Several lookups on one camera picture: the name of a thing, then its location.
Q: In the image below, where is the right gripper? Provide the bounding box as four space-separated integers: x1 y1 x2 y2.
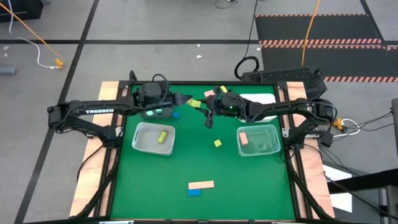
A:
197 92 248 129

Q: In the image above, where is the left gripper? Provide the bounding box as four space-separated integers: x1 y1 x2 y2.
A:
146 83 193 109

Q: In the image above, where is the black aluminium table frame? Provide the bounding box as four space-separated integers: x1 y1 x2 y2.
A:
74 79 335 224

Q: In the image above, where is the black hazard-striped floor mat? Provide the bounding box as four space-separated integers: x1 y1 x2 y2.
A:
254 14 398 83

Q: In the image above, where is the black floor box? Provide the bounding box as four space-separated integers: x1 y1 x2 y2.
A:
0 0 44 23

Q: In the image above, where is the white plastic bin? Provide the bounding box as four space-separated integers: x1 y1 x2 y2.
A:
238 93 277 123

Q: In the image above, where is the frosted translucent plastic bin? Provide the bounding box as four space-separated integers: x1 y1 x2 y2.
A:
131 121 176 156

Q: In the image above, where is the green felt table mat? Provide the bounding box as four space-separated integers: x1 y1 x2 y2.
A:
110 83 296 220

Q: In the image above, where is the orange power cable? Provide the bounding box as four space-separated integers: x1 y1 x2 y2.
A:
300 0 321 67
0 2 65 63

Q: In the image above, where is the white paper sheet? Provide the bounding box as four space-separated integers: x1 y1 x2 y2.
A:
322 164 354 214

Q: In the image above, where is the clear plastic bin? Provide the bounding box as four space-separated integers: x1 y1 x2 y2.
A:
236 124 282 157

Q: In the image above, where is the grey metal post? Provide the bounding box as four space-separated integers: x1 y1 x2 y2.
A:
391 98 398 150

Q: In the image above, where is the black power adapter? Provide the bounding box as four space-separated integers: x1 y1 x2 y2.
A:
321 131 334 148

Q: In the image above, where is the dark grey stand column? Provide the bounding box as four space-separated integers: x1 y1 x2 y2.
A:
377 185 398 224

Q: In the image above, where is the long orange block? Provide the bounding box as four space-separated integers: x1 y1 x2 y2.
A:
188 180 215 190

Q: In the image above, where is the dark grey plastic bin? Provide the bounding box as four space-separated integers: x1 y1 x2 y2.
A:
138 104 175 120

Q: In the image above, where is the black coiled cable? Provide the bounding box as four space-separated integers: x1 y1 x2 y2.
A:
233 0 261 80

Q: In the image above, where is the black metal beam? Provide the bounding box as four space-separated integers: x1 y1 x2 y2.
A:
326 167 398 195

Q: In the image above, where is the white cable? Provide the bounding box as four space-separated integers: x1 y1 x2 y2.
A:
7 0 58 69
340 118 361 138

